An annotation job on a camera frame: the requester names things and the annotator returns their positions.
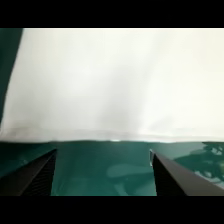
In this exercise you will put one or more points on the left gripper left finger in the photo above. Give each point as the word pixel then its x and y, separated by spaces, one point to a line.
pixel 30 178

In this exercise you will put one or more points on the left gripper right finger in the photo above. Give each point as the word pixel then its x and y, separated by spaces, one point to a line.
pixel 180 181

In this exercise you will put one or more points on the white T-shirt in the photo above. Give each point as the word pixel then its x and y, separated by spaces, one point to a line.
pixel 113 83

